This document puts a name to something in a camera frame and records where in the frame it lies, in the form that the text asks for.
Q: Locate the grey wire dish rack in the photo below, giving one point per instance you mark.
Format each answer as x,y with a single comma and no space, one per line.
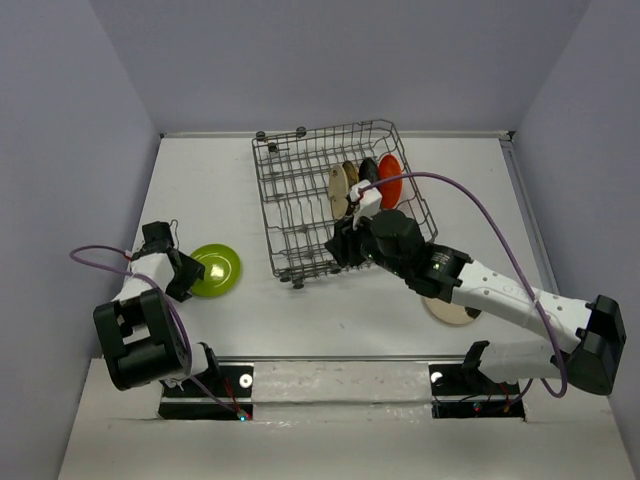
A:
304,178

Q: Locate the orange plate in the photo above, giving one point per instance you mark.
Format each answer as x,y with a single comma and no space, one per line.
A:
388,167

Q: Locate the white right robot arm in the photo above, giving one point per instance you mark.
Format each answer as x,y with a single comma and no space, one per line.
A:
404,295

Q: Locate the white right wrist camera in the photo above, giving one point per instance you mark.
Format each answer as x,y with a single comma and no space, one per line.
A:
366,199

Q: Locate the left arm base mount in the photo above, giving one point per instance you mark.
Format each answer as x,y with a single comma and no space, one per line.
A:
227,397

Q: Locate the cream plate with red marks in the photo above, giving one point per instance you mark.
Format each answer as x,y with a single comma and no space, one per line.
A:
338,192

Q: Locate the green plate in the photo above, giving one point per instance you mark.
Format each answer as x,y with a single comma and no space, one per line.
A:
222,270

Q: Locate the yellow patterned brown-rimmed plate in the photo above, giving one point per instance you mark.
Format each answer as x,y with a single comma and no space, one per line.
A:
351,173

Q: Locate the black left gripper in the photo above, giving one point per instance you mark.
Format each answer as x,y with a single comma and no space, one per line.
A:
194,270

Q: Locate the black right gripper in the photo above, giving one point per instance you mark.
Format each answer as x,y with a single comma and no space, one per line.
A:
343,242

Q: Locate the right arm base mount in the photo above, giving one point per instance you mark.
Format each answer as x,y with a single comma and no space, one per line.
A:
456,395

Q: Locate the cream plate with black blotch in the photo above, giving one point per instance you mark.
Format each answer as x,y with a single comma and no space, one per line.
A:
450,314

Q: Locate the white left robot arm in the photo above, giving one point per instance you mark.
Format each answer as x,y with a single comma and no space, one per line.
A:
141,339

